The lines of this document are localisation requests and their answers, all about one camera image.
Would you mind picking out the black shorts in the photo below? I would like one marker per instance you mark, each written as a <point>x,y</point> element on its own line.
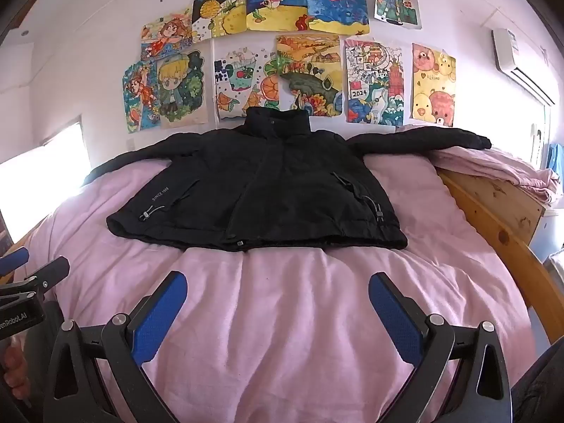
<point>273,185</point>

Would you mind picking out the orange-haired girl wall drawing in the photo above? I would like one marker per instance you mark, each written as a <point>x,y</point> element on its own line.
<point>165,35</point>

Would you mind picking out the pineapple checkered wall drawing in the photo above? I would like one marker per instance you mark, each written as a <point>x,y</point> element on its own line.
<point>218,9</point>

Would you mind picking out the landscape wall drawing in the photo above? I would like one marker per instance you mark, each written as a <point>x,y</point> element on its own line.
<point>308,75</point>

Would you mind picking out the person's left hand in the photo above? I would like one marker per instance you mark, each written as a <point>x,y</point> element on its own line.
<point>15,368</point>

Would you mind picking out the blond figure wall drawing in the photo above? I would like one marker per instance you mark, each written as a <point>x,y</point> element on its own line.
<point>180,88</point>

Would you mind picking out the pink bed blanket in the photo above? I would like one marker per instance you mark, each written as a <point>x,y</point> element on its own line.
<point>286,317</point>

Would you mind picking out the blue cloth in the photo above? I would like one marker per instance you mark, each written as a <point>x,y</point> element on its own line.
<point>557,156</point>

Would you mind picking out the white air conditioner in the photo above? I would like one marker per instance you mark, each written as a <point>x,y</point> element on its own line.
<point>520,66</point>

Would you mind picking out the fish sea wall drawing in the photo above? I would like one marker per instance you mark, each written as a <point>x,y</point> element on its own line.
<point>275,0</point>

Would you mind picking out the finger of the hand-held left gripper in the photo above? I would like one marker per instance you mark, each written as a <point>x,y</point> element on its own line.
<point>15,259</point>
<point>48,273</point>

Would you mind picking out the bright window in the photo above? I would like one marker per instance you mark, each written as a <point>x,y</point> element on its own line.
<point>44,176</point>

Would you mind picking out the pink bears wall drawing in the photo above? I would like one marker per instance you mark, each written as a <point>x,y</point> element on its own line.
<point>434,86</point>

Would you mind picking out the orange fruits wall drawing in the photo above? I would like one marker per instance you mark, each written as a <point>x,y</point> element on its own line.
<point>246,83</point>

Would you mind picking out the girl on blue wall drawing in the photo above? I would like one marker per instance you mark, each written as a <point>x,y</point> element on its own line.
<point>139,97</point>

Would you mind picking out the dragon wall drawing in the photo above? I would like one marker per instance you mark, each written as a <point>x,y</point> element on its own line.
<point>374,83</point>

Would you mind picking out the pink jellyfish wall drawing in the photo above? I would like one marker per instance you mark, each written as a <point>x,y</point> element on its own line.
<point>337,2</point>

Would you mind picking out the person's dark clothing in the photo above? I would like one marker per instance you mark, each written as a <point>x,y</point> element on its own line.
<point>542,387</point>

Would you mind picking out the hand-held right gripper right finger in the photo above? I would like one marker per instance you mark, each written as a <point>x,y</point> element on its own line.
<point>392,313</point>

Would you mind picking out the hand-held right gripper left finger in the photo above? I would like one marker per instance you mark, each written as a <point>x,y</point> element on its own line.
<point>158,313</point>

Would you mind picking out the pink folded bedding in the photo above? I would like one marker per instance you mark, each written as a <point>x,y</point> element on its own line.
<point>484,163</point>

